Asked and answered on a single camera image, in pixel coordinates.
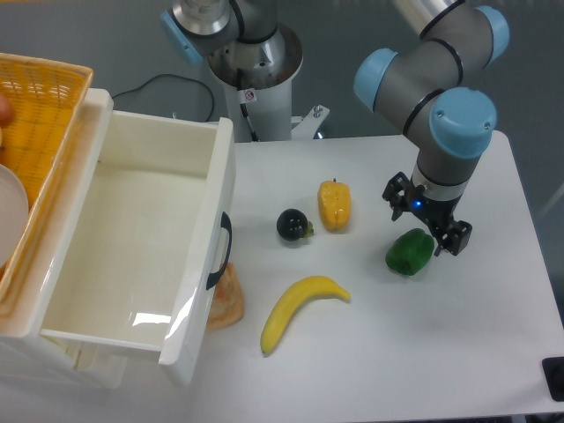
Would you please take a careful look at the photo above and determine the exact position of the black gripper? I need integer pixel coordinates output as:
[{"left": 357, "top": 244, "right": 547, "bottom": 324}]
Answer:
[{"left": 382, "top": 172, "right": 472, "bottom": 256}]

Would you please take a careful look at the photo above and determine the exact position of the green bell pepper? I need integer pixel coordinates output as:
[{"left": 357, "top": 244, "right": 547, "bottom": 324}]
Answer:
[{"left": 385, "top": 228, "right": 434, "bottom": 276}]

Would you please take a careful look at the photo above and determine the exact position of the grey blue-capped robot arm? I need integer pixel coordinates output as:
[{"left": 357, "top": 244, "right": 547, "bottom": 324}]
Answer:
[{"left": 160, "top": 1, "right": 509, "bottom": 255}]

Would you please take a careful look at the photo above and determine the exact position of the yellow bell pepper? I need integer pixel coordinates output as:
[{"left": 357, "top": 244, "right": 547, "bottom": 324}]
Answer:
[{"left": 317, "top": 180, "right": 352, "bottom": 232}]

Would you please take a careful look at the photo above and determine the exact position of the dark purple mangosteen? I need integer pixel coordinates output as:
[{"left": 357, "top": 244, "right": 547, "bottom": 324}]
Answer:
[{"left": 276, "top": 208, "right": 315, "bottom": 241}]

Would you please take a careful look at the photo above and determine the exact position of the yellow banana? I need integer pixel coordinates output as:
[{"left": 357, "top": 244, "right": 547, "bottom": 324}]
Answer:
[{"left": 260, "top": 275, "right": 351, "bottom": 357}]

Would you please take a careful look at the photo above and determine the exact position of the black corner device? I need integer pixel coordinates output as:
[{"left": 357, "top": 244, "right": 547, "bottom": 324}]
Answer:
[{"left": 542, "top": 357, "right": 564, "bottom": 402}]

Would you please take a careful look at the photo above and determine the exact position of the orange bread slice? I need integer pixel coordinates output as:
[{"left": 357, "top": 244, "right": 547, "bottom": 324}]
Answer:
[{"left": 205, "top": 262, "right": 244, "bottom": 331}]

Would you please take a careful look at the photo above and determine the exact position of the white open drawer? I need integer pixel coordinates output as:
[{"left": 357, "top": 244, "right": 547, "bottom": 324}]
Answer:
[{"left": 41, "top": 111, "right": 235, "bottom": 386}]

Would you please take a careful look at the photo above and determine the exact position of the orange woven basket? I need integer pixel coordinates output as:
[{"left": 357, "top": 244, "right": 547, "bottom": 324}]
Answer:
[{"left": 1, "top": 53, "right": 93, "bottom": 302}]

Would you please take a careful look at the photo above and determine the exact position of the white plate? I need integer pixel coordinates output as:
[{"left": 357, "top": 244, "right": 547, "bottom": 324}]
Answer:
[{"left": 0, "top": 165, "right": 28, "bottom": 266}]

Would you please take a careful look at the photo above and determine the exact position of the white drawer cabinet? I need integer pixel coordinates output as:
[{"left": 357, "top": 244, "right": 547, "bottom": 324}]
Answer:
[{"left": 1, "top": 89, "right": 127, "bottom": 388}]

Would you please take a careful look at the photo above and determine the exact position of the red fruit in basket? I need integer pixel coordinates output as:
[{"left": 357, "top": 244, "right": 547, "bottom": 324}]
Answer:
[{"left": 0, "top": 93, "right": 14, "bottom": 128}]

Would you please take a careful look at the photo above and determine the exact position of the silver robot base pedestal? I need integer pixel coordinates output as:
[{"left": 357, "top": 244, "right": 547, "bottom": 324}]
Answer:
[{"left": 208, "top": 24, "right": 330, "bottom": 143}]

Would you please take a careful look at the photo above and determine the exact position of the black cable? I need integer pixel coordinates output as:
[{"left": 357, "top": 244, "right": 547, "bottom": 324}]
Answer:
[{"left": 112, "top": 73, "right": 216, "bottom": 122}]

